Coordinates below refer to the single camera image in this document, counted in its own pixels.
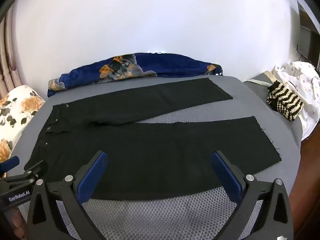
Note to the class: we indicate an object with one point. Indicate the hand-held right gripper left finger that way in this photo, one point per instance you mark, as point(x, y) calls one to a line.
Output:
point(96, 172)

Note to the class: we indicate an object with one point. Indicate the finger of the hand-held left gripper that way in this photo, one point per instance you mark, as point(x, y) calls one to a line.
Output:
point(10, 163)
point(36, 168)

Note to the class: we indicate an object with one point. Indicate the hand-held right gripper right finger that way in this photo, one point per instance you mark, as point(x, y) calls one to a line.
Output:
point(225, 173)

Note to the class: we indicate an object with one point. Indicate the black pants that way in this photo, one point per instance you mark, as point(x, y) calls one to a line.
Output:
point(155, 150)

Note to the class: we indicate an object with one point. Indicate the white orange floral pillow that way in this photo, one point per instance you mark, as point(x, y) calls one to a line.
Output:
point(17, 110)

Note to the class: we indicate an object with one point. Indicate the grey mesh mat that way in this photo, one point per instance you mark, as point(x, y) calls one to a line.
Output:
point(162, 217)

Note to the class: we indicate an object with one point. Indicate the brown wooden furniture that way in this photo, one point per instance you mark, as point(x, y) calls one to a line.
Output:
point(306, 180)

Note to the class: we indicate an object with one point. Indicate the black cream striped knit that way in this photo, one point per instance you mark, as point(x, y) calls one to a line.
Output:
point(285, 102)

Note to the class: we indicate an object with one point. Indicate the pink curtain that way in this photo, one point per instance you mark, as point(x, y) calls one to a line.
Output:
point(10, 62)

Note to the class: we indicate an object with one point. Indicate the white dotted cloth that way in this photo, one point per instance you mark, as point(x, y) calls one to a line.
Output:
point(308, 90)

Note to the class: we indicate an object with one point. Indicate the blue floral blanket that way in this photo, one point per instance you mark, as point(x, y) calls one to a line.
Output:
point(165, 63)

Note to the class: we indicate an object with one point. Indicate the dark wall screen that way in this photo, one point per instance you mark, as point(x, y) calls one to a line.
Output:
point(308, 35)

